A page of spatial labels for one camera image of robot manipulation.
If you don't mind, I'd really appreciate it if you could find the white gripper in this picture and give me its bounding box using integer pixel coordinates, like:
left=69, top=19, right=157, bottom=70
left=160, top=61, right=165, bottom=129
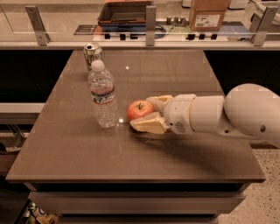
left=130, top=94, right=196, bottom=135

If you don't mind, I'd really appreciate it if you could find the red apple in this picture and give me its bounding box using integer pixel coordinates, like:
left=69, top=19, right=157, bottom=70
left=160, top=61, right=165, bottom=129
left=127, top=100, right=154, bottom=121

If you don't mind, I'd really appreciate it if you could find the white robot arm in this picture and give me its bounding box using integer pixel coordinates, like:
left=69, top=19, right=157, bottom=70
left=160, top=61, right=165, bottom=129
left=129, top=83, right=280, bottom=147

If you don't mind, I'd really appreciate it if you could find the clear plastic water bottle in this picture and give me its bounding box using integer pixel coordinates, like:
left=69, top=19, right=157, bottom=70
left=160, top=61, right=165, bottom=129
left=87, top=60, right=118, bottom=128

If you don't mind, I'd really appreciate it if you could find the green soda can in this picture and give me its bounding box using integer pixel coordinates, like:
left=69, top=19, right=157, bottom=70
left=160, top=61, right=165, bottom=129
left=83, top=43, right=103, bottom=71

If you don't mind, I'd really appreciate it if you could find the brown cardboard box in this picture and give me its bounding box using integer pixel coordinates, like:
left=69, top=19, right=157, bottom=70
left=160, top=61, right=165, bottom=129
left=189, top=0, right=230, bottom=32

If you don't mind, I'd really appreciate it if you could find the dark open tray box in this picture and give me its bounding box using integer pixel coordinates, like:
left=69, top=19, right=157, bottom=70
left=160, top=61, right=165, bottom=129
left=98, top=0, right=153, bottom=25

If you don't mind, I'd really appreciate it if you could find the grey table drawer unit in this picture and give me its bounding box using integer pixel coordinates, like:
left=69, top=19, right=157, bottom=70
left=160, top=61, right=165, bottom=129
left=28, top=191, right=245, bottom=224

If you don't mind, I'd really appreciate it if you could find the middle metal glass bracket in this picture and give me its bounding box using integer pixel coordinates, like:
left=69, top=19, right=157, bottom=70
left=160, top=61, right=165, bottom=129
left=146, top=5, right=156, bottom=46

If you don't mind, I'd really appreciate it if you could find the metal glass bracket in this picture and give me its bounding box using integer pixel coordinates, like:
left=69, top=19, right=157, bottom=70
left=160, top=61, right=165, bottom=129
left=25, top=5, right=50, bottom=46
left=249, top=6, right=278, bottom=46
left=146, top=5, right=156, bottom=46

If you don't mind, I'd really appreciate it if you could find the left metal glass bracket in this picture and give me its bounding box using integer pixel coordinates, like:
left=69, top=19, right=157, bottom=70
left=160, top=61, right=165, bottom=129
left=25, top=5, right=50, bottom=46

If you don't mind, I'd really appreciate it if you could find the right metal glass bracket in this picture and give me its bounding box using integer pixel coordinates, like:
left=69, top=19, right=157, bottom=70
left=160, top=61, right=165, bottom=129
left=249, top=6, right=278, bottom=46

